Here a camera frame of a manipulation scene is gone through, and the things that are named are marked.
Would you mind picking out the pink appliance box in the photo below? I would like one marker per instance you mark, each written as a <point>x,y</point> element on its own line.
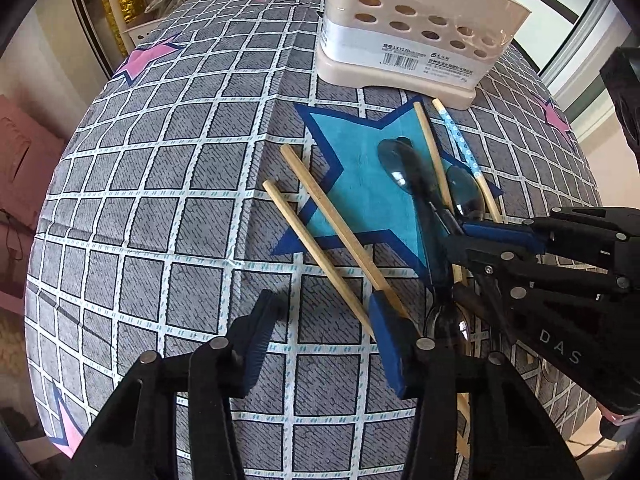
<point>29,155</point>

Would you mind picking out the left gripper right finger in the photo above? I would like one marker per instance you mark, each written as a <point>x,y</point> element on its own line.
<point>396,337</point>

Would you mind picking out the beige utensil holder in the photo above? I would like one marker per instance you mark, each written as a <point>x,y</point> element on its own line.
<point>439,48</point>

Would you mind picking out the grey checked tablecloth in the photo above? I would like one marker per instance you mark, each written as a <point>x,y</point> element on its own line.
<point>156,233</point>

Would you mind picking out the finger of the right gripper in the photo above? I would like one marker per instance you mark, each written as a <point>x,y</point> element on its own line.
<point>514,234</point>
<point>483,308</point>

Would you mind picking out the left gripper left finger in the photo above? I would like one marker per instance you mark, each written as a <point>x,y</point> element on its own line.
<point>249,336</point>

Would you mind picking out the dark handled spoon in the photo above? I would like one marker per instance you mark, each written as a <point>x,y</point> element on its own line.
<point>403,164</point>

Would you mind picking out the plain wooden chopstick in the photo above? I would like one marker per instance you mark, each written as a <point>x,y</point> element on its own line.
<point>458,273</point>
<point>319,256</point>
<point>341,229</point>

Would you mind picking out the blue dotted chopstick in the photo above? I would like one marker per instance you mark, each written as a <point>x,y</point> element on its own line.
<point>470,159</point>

